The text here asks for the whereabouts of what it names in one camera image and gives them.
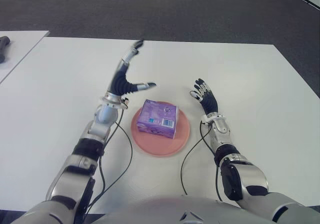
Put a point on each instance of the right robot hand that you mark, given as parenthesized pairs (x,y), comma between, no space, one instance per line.
(210,102)

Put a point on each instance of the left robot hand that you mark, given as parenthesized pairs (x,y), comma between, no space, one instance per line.
(121,82)

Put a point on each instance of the purple tissue paper pack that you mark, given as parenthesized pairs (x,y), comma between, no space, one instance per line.
(155,114)

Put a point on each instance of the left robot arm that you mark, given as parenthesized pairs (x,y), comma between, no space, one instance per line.
(75,169)

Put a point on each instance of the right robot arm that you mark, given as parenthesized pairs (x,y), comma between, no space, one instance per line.
(252,174)

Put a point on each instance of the pink round plate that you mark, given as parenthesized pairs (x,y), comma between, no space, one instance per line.
(160,146)

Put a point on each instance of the silver robot torso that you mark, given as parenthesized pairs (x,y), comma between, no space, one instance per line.
(175,211)

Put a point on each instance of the black device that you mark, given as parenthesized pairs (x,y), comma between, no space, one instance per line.
(3,44)

